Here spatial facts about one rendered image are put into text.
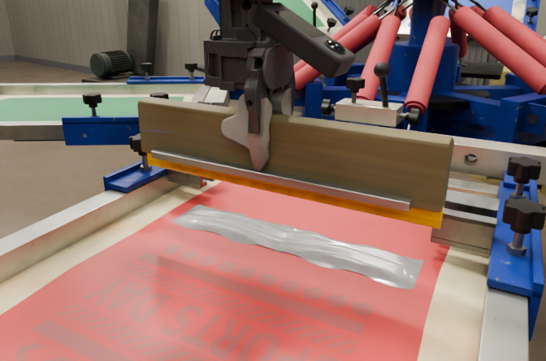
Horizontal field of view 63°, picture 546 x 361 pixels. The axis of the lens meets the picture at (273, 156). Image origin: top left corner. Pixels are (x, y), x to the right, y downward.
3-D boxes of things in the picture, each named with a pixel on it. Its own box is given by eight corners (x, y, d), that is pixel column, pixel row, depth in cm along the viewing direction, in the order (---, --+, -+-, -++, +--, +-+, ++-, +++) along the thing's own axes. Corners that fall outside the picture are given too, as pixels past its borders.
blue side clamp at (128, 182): (130, 223, 70) (125, 181, 68) (107, 216, 73) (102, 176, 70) (233, 164, 95) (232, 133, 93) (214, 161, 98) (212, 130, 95)
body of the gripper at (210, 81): (239, 82, 59) (236, -16, 55) (298, 88, 55) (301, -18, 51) (204, 92, 52) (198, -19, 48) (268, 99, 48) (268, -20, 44)
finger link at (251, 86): (259, 130, 53) (265, 56, 52) (272, 132, 53) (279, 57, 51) (238, 133, 49) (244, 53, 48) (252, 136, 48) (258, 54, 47)
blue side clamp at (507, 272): (530, 342, 46) (544, 284, 43) (478, 327, 48) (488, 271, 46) (528, 221, 71) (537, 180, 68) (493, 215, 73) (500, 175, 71)
